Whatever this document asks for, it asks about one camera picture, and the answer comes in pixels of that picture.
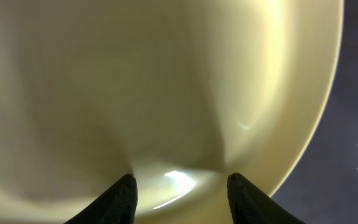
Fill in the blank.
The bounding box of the yellow round plate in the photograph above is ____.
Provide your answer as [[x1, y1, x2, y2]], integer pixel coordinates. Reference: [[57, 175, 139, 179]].
[[0, 0, 344, 223]]

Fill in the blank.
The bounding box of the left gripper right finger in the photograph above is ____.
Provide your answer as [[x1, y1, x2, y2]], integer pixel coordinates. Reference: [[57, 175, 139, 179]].
[[227, 172, 305, 224]]

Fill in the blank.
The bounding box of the black plastic waste tray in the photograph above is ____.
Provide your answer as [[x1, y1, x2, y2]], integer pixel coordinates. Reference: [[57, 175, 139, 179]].
[[273, 0, 358, 223]]

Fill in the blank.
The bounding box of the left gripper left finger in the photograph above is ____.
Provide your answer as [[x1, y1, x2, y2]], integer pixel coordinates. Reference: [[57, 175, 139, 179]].
[[65, 174, 138, 224]]

